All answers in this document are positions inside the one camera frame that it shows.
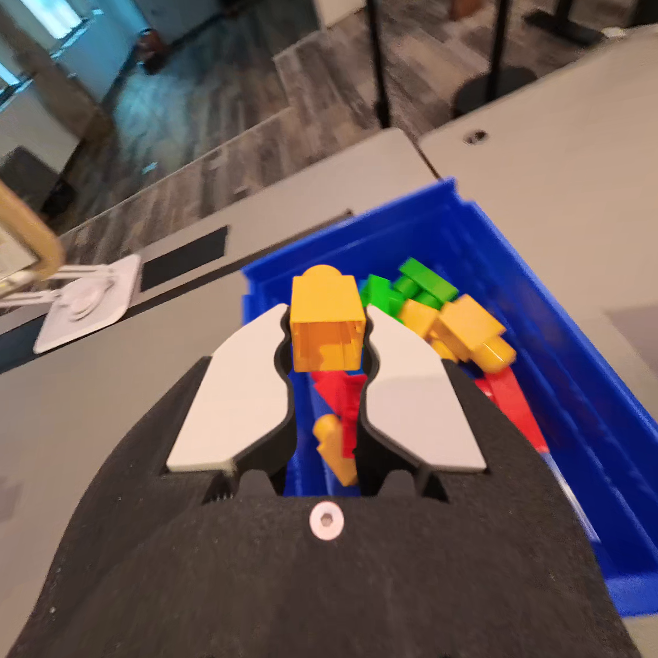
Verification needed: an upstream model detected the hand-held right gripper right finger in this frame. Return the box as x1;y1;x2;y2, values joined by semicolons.
358;305;487;494

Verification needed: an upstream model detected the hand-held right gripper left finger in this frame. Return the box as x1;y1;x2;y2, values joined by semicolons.
166;303;298;491

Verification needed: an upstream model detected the red two-stud toy block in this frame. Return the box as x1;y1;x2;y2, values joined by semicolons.
475;369;548;454

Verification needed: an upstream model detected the blue plastic bin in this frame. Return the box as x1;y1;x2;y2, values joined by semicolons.
242;177;658;618

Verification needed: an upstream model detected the dark metal desk plate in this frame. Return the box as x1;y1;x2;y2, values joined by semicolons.
141;226;229;291

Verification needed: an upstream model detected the adjacent grey desk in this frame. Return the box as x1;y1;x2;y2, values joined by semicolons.
419;23;658;658

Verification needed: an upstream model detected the white stand base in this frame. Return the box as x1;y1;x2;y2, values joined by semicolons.
0;254;142;354

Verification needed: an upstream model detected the instruction sheet on board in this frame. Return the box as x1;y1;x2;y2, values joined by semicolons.
0;182;65;281

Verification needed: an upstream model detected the black box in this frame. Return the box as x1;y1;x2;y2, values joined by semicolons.
0;146;75;217

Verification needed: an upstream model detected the black stand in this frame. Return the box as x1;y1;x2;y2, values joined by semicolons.
452;0;538;116

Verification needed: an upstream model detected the red floor object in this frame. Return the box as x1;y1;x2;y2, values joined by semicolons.
136;28;168;73

